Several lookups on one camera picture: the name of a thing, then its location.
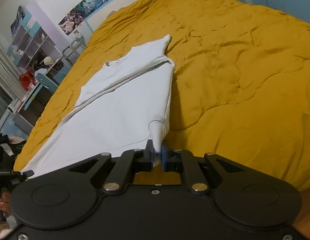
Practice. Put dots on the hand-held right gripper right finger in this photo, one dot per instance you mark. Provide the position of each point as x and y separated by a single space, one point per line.
164 157

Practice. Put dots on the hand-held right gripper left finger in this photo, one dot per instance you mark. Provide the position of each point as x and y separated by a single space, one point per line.
151 155

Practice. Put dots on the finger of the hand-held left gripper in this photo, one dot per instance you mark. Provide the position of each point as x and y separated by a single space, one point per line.
22 175

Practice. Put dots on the white sweatshirt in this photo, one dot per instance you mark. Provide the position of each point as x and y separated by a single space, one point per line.
115 110

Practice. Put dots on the person's left hand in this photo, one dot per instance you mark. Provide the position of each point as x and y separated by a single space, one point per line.
4 202

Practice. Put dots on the black cloth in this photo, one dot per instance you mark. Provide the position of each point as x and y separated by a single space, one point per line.
5 145

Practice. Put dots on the red bag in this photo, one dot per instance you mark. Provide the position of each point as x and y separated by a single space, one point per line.
27 80

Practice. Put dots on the light blue chair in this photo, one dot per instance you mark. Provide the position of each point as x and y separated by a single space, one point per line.
46 80

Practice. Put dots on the yellow quilted blanket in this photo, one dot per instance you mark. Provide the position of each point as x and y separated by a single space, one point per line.
232 80

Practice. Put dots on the white ball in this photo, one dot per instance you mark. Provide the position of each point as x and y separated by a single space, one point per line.
48 60

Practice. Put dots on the blue and white shelf unit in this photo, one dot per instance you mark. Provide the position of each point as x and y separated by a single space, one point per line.
32 42

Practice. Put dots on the grey metal rack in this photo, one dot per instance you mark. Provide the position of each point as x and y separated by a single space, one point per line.
75 45

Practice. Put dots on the wall poster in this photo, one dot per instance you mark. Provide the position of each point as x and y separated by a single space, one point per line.
91 3
71 21

